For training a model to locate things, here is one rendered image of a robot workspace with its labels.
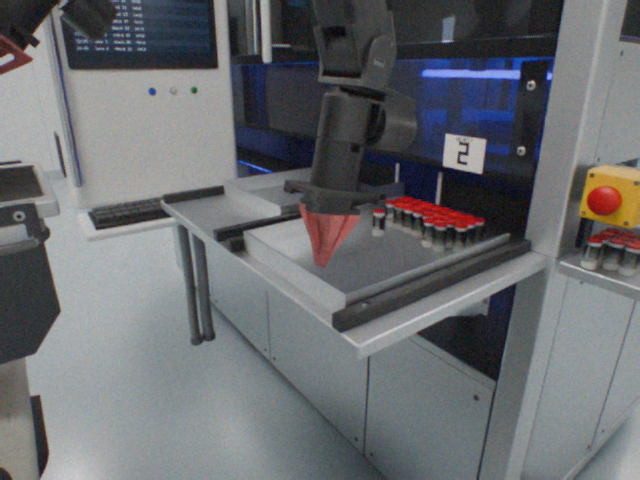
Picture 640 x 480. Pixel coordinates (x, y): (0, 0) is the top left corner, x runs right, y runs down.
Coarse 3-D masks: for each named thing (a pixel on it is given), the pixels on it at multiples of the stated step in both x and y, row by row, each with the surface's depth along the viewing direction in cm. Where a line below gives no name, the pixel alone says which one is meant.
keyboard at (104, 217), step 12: (120, 204) 113; (132, 204) 113; (144, 204) 113; (156, 204) 113; (96, 216) 105; (108, 216) 104; (120, 216) 104; (132, 216) 107; (144, 216) 107; (156, 216) 108; (168, 216) 110; (96, 228) 101
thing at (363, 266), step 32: (288, 224) 74; (256, 256) 67; (288, 256) 68; (352, 256) 68; (384, 256) 68; (416, 256) 68; (448, 256) 60; (320, 288) 54; (352, 288) 58; (384, 288) 53
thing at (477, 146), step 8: (448, 136) 78; (456, 136) 77; (464, 136) 76; (448, 144) 79; (456, 144) 77; (472, 144) 75; (480, 144) 73; (448, 152) 79; (456, 152) 78; (472, 152) 75; (480, 152) 74; (448, 160) 79; (456, 160) 78; (464, 160) 77; (472, 160) 75; (480, 160) 74; (456, 168) 78; (464, 168) 77; (472, 168) 76; (480, 168) 74
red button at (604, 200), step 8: (592, 192) 57; (600, 192) 56; (608, 192) 56; (616, 192) 56; (592, 200) 57; (600, 200) 57; (608, 200) 56; (616, 200) 55; (592, 208) 58; (600, 208) 57; (608, 208) 56; (616, 208) 56
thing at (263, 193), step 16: (256, 176) 106; (272, 176) 109; (288, 176) 112; (304, 176) 115; (224, 192) 102; (240, 192) 95; (256, 192) 104; (272, 192) 104; (384, 192) 98; (400, 192) 101; (256, 208) 90; (272, 208) 84; (288, 208) 83
